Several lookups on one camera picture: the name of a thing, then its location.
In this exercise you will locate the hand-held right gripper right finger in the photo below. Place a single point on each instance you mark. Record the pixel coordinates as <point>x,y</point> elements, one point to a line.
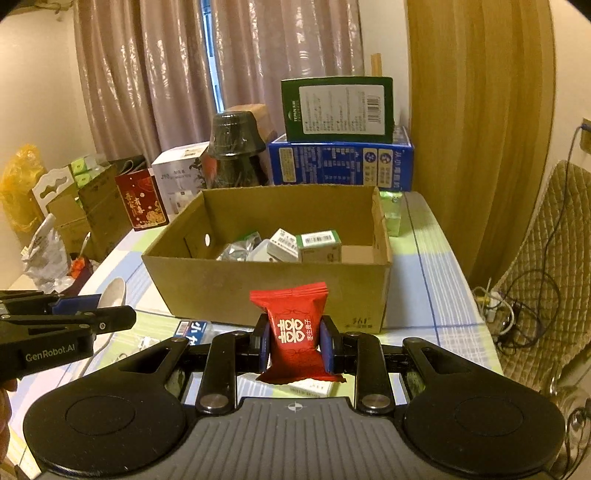
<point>327,346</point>

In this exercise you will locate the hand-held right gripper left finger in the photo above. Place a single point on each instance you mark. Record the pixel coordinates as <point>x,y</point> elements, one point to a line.
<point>264,344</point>

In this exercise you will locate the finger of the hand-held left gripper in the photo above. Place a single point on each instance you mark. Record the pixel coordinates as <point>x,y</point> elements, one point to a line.
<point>111,317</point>
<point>74,303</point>

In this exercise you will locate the white plastic spoon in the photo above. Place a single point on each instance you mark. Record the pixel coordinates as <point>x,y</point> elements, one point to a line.
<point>112,293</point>

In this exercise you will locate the red snack packet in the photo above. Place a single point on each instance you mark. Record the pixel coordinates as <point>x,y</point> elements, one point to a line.
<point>295,332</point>

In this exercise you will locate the white medicine box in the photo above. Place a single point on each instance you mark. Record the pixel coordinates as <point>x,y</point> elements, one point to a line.
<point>307,388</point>

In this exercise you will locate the cardboard box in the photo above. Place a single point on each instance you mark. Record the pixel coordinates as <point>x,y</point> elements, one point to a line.
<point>258,290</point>

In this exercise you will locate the blue label plastic pack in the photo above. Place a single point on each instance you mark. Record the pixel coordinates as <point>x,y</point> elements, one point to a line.
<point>191,333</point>

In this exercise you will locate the silver foil bag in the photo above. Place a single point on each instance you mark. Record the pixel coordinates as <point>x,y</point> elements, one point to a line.
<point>238,249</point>

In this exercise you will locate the green medicine box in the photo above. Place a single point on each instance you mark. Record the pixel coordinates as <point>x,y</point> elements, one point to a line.
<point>318,247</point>

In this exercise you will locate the long white barcode box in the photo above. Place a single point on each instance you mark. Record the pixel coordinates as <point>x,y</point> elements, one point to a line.
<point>284,242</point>

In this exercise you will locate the checked cloth desktop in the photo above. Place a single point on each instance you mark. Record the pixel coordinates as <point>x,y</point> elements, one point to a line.
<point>415,300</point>

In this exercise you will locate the dark pot with orange item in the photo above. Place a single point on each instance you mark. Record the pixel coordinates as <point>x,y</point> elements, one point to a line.
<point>79,265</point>

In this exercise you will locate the white foil bag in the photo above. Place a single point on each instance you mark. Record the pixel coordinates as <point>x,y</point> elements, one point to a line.
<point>46,258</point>

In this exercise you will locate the brown cardboard carton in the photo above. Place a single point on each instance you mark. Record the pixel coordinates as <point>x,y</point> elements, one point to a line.
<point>99,217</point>

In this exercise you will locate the red gift bag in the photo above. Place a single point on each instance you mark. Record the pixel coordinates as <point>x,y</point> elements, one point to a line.
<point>141,201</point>

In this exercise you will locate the yellow plastic bag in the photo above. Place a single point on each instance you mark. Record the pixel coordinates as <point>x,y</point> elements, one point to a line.
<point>18,189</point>

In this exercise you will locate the green tissue packs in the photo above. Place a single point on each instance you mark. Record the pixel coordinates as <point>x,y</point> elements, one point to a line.
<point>87,168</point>

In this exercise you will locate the light green packet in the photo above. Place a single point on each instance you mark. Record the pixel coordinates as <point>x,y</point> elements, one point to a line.
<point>391,214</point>

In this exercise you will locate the dark gift bag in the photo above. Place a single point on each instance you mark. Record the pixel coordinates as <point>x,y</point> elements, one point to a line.
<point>127,165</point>

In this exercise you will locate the white appliance box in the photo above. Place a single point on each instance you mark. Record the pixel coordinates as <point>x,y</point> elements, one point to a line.
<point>180,180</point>

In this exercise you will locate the white power strip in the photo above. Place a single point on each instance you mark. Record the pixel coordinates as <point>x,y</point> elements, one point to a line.
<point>491,304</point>

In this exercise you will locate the large blue box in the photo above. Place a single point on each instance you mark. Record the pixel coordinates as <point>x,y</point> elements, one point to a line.
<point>337,164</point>

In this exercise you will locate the black stacked bowls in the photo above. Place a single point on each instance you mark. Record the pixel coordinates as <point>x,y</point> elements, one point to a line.
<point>235,147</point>

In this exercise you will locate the brown wooden box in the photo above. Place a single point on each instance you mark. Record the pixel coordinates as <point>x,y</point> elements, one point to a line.
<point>265,120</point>

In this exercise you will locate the pink curtain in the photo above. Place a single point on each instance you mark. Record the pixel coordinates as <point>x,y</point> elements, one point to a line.
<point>147,78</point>
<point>286,41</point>

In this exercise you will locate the padded quilted chair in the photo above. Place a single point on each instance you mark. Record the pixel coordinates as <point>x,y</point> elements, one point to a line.
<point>554,277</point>

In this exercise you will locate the dark green box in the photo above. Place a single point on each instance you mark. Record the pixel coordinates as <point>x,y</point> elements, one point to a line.
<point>337,108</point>

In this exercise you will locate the steel kettle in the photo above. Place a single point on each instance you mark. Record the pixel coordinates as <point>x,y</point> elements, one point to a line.
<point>579,424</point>

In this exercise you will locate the wooden slat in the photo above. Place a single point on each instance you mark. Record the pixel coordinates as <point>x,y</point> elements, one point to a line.
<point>376,64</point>

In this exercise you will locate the wall socket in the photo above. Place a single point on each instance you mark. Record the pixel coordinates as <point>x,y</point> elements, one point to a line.
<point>586,136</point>

